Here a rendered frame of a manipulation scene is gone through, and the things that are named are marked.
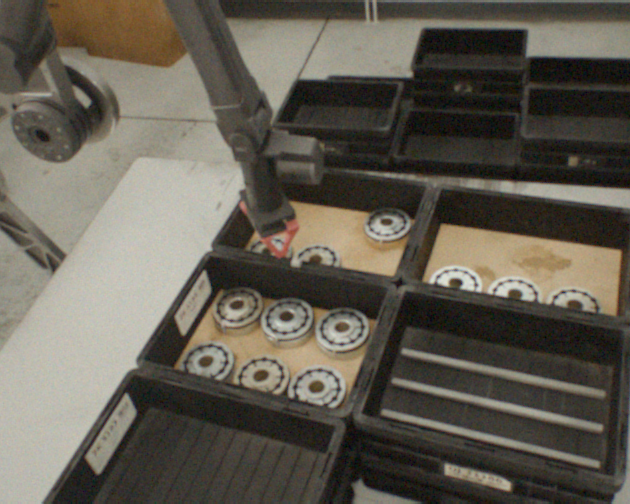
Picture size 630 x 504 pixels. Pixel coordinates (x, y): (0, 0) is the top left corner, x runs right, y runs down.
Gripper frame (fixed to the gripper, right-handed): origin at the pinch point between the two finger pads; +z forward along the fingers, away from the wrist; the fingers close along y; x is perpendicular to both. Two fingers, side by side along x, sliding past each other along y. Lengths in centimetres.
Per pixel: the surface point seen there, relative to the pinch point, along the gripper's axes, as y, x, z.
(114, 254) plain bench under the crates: 56, 28, 37
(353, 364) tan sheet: -13.3, -6.9, 23.4
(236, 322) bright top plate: 4.3, 9.5, 20.4
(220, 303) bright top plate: 11.0, 10.6, 20.8
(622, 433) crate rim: -50, -34, 14
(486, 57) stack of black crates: 116, -125, 57
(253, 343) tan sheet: 0.5, 7.9, 23.6
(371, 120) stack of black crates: 103, -69, 57
